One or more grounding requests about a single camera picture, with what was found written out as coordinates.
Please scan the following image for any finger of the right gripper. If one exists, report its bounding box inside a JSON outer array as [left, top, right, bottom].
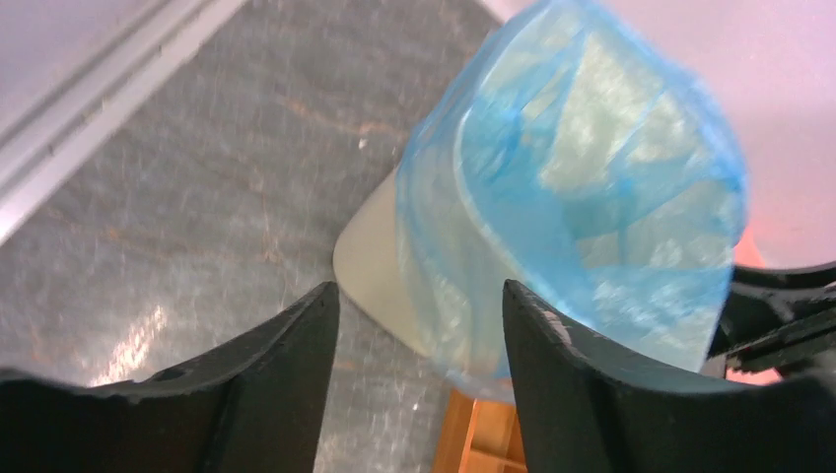
[[706, 262, 835, 373]]

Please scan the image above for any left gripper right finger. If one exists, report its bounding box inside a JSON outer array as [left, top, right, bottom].
[[503, 281, 835, 472]]

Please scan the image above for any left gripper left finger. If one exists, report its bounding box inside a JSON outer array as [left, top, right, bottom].
[[1, 282, 340, 472]]

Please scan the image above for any beige trash bin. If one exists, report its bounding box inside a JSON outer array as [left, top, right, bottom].
[[332, 168, 451, 361]]

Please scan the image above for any blue plastic trash bag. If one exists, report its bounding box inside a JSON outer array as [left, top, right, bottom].
[[395, 1, 748, 402]]

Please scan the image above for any pink cloth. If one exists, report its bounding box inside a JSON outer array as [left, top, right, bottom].
[[725, 228, 784, 386]]

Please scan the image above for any orange compartment tray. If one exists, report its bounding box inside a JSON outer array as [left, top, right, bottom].
[[432, 389, 527, 473]]

